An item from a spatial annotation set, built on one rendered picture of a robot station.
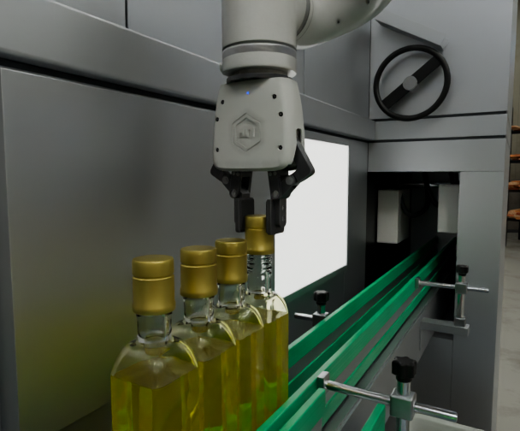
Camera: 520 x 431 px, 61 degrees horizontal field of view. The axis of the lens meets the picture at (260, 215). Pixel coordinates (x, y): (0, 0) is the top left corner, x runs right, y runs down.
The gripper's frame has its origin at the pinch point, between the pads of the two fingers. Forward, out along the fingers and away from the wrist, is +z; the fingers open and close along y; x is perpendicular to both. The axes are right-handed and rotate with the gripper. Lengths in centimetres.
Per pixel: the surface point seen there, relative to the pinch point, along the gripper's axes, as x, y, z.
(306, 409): -0.2, 6.2, 21.8
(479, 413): 92, 18, 64
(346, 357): 19.1, 3.9, 23.3
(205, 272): -12.6, 1.8, 4.1
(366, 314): 54, -4, 28
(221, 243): -7.6, 0.0, 2.2
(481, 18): 93, 14, -46
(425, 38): 87, 1, -42
